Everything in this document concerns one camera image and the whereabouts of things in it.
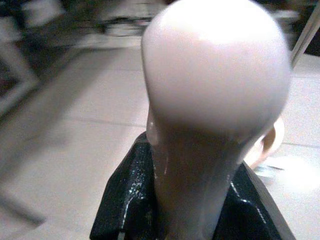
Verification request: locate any grey slanted metal pole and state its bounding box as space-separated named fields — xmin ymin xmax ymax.
xmin=289 ymin=0 xmax=320 ymax=71

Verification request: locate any grey metal furniture leg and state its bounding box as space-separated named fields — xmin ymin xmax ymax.
xmin=0 ymin=14 xmax=41 ymax=118

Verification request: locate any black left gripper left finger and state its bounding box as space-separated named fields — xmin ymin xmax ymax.
xmin=89 ymin=131 xmax=161 ymax=240

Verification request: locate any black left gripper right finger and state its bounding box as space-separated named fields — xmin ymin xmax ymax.
xmin=214 ymin=159 xmax=297 ymax=240

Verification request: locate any pale pink broom handle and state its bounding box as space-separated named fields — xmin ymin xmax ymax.
xmin=140 ymin=0 xmax=292 ymax=240

